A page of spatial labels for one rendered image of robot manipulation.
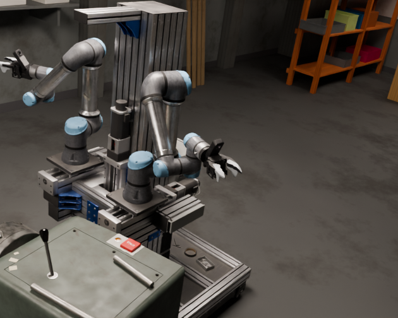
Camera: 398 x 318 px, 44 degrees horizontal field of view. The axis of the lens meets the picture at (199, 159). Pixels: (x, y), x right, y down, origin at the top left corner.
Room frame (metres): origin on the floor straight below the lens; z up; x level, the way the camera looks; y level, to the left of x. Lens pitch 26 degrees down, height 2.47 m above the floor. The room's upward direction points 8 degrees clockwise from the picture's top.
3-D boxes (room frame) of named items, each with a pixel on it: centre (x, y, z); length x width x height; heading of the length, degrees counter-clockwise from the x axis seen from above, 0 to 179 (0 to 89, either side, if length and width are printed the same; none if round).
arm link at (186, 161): (1.96, 0.04, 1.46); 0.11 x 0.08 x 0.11; 123
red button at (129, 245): (1.58, 0.22, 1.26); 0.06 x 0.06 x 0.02; 62
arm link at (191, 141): (1.97, 0.02, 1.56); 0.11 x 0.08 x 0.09; 33
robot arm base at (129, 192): (2.12, 0.28, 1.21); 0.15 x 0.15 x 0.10
